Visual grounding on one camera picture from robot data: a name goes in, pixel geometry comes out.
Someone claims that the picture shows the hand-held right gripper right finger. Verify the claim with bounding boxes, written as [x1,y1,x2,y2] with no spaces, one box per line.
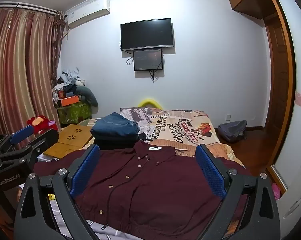
[195,144,281,240]

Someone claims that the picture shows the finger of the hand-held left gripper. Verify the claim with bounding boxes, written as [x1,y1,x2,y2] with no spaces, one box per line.
[0,129,60,167]
[0,125,35,157]

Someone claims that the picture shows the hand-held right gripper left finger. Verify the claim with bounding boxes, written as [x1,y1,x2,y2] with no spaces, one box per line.
[13,144,102,240]

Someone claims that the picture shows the maroon button shirt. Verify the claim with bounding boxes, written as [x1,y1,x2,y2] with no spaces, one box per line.
[33,140,261,235]

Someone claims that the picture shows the red plush toy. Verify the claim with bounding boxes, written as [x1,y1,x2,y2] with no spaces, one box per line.
[27,115,59,133]

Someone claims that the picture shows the bamboo lap desk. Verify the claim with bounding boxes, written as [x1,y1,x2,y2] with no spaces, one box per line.
[43,124,93,159]

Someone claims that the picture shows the green cloth covered table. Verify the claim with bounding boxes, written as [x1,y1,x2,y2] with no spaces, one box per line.
[57,102,92,125]

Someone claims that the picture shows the folded black garment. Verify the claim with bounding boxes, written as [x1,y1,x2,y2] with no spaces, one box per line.
[94,131,147,151]

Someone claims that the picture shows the orange box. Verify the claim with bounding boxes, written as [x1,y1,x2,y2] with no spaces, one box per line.
[56,95,79,107]

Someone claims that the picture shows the grey backpack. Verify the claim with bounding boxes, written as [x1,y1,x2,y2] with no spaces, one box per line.
[217,120,248,143]

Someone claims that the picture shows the folded blue jeans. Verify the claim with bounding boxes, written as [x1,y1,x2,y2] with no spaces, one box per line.
[90,112,140,140]

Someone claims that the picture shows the pile of clutter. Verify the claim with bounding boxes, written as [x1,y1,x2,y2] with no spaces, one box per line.
[53,67,87,98]

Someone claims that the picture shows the striped pink curtain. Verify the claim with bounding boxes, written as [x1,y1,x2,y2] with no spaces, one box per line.
[0,4,66,140]

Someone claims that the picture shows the pink plastic item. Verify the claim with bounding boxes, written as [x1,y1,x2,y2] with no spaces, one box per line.
[272,183,282,200]

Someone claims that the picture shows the yellow curved cushion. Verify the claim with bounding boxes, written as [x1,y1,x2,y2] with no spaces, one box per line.
[138,99,163,108]

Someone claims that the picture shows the white door pink stickers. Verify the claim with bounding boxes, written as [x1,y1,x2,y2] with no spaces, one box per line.
[270,0,301,227]

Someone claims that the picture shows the small black monitor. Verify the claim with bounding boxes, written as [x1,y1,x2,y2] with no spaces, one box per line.
[133,49,164,72]

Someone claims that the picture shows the white air conditioner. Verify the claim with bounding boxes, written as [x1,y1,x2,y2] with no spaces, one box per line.
[65,0,110,28]

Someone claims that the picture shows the wooden door frame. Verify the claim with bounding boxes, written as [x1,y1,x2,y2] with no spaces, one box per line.
[262,0,297,188]

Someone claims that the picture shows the curtain rail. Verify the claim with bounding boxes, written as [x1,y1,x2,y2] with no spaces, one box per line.
[0,2,66,15]

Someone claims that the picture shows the black wall television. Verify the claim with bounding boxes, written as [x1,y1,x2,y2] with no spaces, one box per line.
[120,18,174,52]

